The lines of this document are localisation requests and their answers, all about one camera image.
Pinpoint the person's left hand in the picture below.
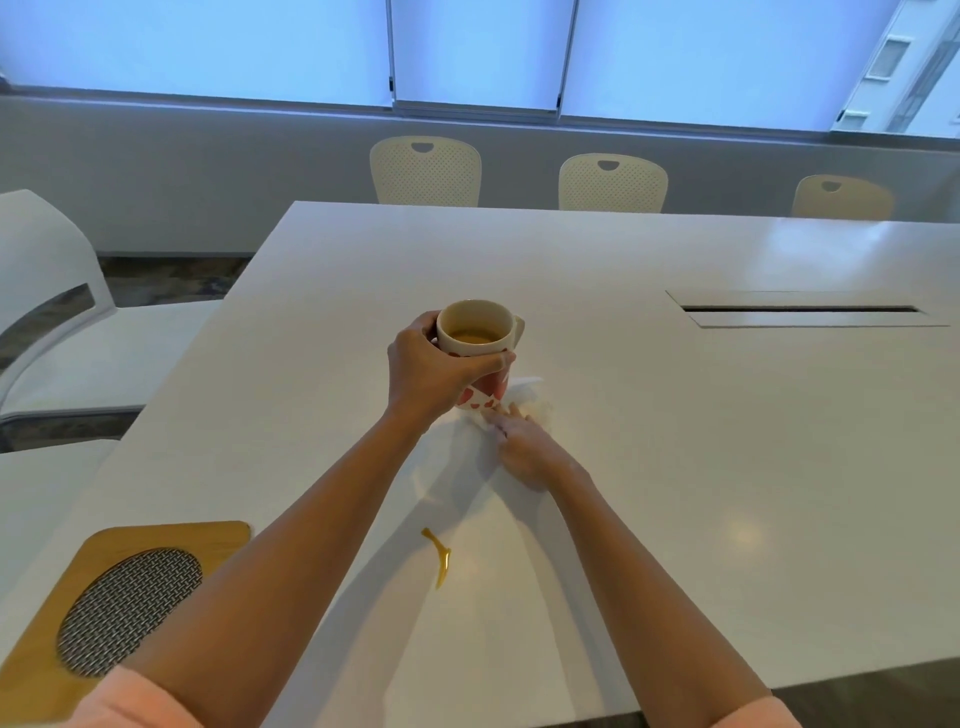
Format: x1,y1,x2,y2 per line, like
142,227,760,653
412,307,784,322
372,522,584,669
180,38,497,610
386,309,518,426

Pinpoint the person's right hand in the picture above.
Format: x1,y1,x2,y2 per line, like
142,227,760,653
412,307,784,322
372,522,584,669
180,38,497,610
484,403,583,493

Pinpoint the white paper tissue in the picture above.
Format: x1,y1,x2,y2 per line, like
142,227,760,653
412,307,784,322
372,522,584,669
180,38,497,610
456,375,558,438

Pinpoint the white mug with red hearts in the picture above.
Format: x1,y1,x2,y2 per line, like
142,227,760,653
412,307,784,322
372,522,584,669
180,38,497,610
430,299,526,411

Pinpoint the person's left forearm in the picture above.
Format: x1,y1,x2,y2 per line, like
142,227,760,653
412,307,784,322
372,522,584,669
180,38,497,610
120,405,459,710

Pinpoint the person's right forearm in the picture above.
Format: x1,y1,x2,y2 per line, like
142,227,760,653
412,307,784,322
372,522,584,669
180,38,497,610
525,468,774,728

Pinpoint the brown liquid spill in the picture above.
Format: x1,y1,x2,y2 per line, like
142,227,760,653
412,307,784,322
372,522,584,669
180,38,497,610
420,527,453,591

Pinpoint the cream perforated chair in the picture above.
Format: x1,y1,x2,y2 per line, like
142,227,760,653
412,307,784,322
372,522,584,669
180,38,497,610
791,174,895,222
558,153,669,214
369,135,483,208

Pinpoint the white roller blind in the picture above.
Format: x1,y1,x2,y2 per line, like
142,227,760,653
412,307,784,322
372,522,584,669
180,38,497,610
0,0,396,108
561,0,901,135
390,0,577,115

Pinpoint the white plastic chair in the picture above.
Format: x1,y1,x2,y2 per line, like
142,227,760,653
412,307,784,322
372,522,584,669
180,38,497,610
0,189,223,451

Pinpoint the pink right sleeve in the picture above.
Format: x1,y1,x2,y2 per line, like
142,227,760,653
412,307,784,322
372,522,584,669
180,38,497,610
703,696,805,728

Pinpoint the pink sleeve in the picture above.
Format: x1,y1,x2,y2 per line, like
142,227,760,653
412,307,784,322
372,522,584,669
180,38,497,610
58,666,205,728
703,696,805,728

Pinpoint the wooden trivet with mesh centre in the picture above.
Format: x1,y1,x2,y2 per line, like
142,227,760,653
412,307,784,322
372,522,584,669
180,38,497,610
0,520,252,728

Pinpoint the white table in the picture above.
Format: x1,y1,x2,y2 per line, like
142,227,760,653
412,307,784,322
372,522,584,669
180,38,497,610
0,438,121,579

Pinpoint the pink left sleeve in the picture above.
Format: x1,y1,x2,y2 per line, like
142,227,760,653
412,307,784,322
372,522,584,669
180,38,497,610
58,666,205,728

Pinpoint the table cable slot cover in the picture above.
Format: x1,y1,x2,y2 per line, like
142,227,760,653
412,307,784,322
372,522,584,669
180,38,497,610
665,290,950,330

